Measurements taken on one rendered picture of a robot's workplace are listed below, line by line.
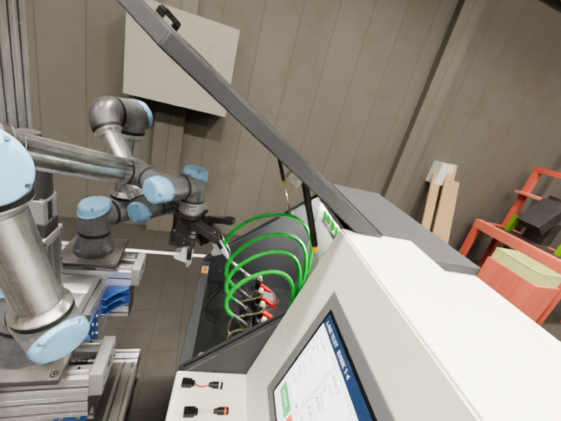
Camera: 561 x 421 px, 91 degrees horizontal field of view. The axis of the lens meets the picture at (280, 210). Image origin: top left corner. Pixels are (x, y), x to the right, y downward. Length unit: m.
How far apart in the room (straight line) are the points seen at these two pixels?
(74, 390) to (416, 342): 0.93
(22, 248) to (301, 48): 3.28
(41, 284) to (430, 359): 0.71
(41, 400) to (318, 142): 3.36
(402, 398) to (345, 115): 3.52
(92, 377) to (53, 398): 0.12
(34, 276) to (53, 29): 3.13
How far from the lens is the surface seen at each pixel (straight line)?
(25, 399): 1.15
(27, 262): 0.71
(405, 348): 0.51
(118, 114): 1.22
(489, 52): 5.02
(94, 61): 3.57
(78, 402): 1.15
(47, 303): 0.78
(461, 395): 0.45
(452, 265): 1.00
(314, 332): 0.71
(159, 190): 0.80
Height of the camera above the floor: 1.81
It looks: 21 degrees down
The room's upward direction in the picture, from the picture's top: 15 degrees clockwise
